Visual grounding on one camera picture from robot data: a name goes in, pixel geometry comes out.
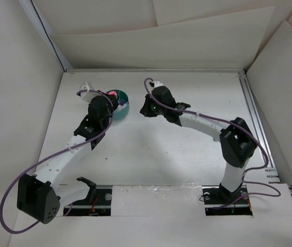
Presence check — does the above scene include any blue capped white marker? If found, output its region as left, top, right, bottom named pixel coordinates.
left=117, top=101, right=129, bottom=112

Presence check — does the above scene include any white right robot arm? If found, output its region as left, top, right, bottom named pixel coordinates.
left=140, top=81, right=257, bottom=203

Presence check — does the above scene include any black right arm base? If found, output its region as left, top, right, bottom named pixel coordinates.
left=199, top=185, right=253, bottom=216

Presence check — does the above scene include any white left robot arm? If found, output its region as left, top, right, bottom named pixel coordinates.
left=17, top=90, right=119, bottom=224

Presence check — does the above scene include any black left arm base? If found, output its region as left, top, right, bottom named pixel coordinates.
left=63, top=177, right=113, bottom=217

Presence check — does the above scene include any teal round divided organizer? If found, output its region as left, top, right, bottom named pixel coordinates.
left=107, top=90, right=129, bottom=121

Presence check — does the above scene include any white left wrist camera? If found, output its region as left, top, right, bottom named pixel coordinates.
left=77, top=82, right=97, bottom=103

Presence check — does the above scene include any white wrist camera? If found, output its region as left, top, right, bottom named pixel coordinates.
left=149, top=81, right=163, bottom=90
left=77, top=82, right=97, bottom=103

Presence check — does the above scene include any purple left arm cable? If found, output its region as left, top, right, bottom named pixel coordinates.
left=0, top=89, right=119, bottom=234

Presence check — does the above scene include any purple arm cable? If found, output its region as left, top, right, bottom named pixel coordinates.
left=144, top=77, right=282, bottom=209
left=0, top=89, right=119, bottom=234

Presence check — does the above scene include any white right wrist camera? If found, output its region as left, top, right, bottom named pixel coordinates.
left=149, top=81, right=163, bottom=90

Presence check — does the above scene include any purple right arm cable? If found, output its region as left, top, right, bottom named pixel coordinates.
left=144, top=77, right=282, bottom=209

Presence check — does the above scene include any aluminium rail right side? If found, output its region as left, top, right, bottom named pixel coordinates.
left=237, top=70, right=281, bottom=184

